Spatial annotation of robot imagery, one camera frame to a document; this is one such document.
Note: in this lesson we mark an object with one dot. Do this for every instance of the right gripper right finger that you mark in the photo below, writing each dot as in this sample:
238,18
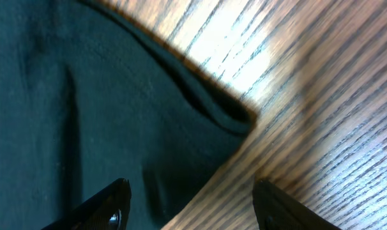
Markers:
276,210

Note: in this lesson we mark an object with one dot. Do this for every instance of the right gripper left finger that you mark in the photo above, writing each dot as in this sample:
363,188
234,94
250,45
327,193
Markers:
106,210

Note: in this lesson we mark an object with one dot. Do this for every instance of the black t-shirt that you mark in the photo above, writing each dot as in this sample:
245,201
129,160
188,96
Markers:
87,98

